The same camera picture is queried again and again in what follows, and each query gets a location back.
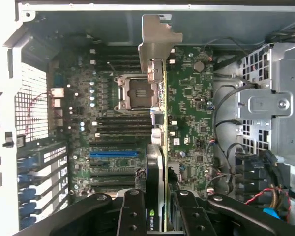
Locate short black expansion slot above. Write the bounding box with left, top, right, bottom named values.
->
left=90, top=162, right=109, bottom=171

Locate blue expansion slot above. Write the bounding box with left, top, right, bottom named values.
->
left=89, top=150, right=139, bottom=160

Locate green motherboard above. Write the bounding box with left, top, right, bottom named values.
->
left=48, top=45, right=216, bottom=206

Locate blue card retention latch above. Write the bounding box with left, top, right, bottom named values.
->
left=16, top=157, right=39, bottom=170
left=19, top=217, right=36, bottom=229
left=18, top=202, right=36, bottom=217
left=16, top=172, right=37, bottom=184
left=17, top=187, right=36, bottom=200

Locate CPU socket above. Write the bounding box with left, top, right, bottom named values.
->
left=114, top=73, right=160, bottom=114

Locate metal disk bay cage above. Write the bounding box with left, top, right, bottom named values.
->
left=236, top=41, right=295, bottom=158

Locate CPU socket locking lever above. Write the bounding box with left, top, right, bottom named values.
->
left=107, top=61, right=121, bottom=80

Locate silver coin battery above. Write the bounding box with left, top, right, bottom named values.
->
left=193, top=60, right=205, bottom=72

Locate open black PC case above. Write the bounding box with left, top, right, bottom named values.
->
left=0, top=0, right=295, bottom=236

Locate black drive cable bundle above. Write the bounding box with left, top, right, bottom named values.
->
left=235, top=148, right=295, bottom=222

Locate red black twisted wire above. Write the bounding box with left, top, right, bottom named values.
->
left=23, top=91, right=54, bottom=135

